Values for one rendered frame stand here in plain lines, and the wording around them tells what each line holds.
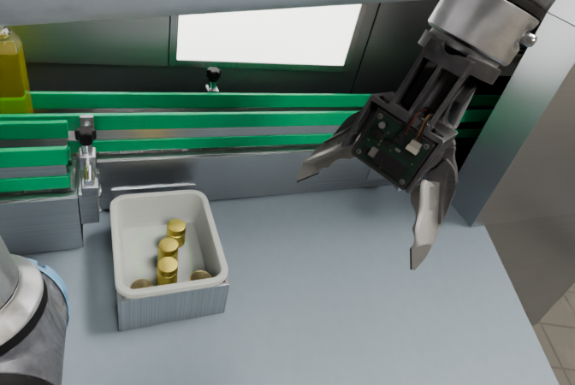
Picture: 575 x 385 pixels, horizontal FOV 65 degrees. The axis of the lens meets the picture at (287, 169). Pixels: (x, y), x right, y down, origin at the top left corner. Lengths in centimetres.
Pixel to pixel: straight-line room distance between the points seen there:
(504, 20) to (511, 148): 72
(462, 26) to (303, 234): 68
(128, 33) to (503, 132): 81
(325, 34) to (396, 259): 52
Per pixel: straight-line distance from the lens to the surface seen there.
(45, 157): 79
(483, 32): 38
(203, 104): 95
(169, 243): 82
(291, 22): 102
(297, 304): 85
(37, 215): 84
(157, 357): 77
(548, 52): 104
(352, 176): 109
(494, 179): 112
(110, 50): 97
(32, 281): 51
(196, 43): 99
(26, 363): 51
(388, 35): 119
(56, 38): 97
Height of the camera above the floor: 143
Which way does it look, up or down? 37 degrees down
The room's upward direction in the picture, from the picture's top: 14 degrees clockwise
